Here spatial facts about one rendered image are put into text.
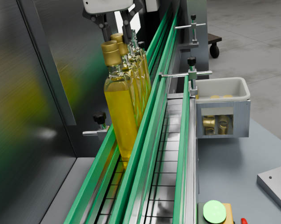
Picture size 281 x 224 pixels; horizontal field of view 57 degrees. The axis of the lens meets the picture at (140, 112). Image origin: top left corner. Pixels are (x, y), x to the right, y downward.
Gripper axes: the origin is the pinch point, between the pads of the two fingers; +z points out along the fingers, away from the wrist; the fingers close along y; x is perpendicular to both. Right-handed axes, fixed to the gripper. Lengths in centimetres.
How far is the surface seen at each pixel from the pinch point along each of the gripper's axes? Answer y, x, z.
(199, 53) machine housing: 16, 107, 44
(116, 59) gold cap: 0.9, -7.1, 3.1
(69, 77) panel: -12.2, -4.6, 7.2
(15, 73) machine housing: -15.2, -16.9, 0.5
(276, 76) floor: 104, 255, 135
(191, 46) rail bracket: 13, 85, 31
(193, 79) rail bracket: 14.8, 22.0, 22.4
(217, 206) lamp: 19.4, -20.1, 30.7
